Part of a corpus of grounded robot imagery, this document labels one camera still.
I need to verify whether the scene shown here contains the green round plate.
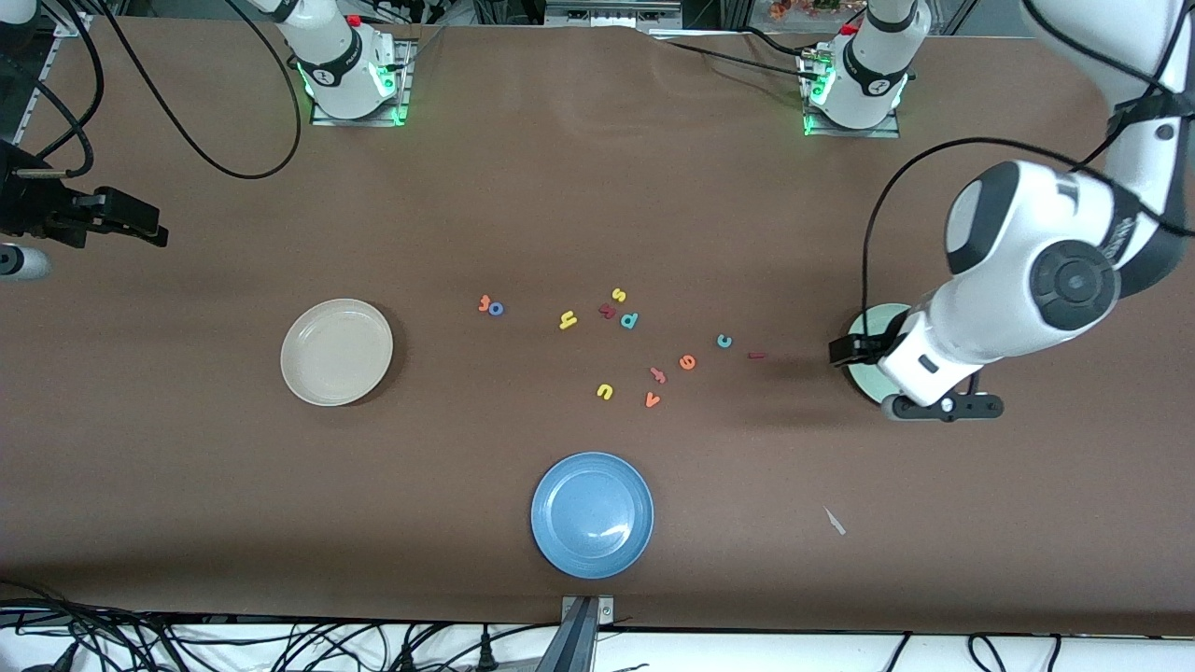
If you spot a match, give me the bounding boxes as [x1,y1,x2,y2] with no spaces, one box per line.
[845,302,921,409]

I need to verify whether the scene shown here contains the beige round plate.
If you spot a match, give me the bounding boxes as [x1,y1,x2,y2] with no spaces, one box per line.
[280,298,394,408]

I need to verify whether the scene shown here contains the brown table cover mat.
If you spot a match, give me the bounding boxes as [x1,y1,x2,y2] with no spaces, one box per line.
[0,14,1195,637]

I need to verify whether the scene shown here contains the blue round plate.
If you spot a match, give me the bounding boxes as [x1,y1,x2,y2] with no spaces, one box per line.
[530,452,655,581]

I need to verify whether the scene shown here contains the grey power strip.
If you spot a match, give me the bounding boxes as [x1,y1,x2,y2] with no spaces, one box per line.
[546,0,682,29]

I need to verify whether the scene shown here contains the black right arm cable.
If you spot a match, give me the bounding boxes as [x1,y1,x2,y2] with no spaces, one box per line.
[0,0,304,180]

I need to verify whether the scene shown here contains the aluminium frame profile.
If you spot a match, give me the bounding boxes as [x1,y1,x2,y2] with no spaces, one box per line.
[37,11,94,104]

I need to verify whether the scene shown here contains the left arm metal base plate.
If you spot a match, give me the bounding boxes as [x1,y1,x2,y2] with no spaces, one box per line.
[800,47,902,139]

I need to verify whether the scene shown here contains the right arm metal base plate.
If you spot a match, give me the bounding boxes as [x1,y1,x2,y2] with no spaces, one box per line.
[310,39,413,128]

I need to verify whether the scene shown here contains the black cable on mat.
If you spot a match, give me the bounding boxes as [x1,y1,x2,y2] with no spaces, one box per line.
[649,35,806,74]

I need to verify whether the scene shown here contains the tangled black floor cables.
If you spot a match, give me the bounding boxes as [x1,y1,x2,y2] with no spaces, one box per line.
[0,579,393,672]

